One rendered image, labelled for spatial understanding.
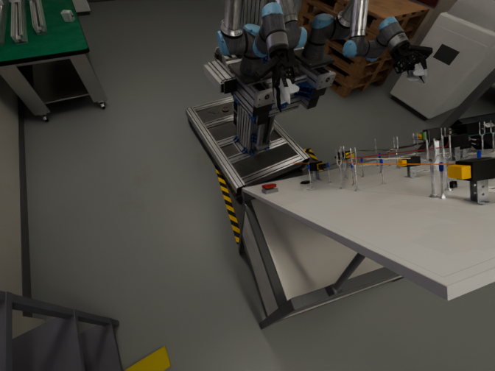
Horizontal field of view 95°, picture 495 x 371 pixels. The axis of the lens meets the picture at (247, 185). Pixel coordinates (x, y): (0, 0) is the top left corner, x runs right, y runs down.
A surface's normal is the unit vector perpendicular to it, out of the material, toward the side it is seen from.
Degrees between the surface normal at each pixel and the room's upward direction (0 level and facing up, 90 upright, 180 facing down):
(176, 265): 0
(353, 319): 0
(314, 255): 0
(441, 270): 48
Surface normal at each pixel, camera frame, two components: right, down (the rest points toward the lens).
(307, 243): 0.07, -0.58
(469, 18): -0.80, 0.16
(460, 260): -0.17, -0.98
